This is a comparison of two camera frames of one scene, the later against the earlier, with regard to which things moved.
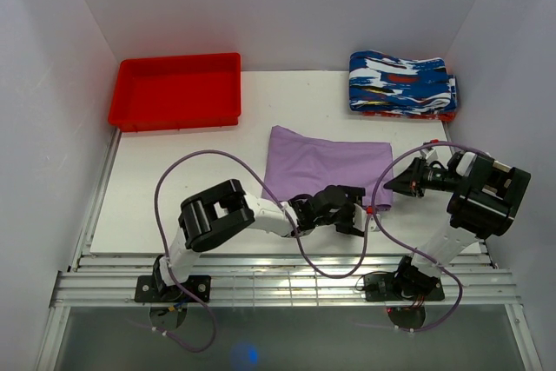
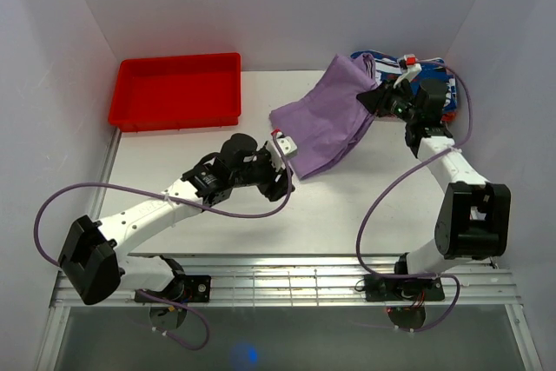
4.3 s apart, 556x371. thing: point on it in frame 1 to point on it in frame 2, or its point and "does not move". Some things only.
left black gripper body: x=342 y=218 to x=264 y=175
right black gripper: x=410 y=182 to x=376 y=101
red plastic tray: x=197 y=91 does not move
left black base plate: x=149 y=290 does not move
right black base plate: x=402 y=287 does not move
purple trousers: x=299 y=166 to x=326 y=118
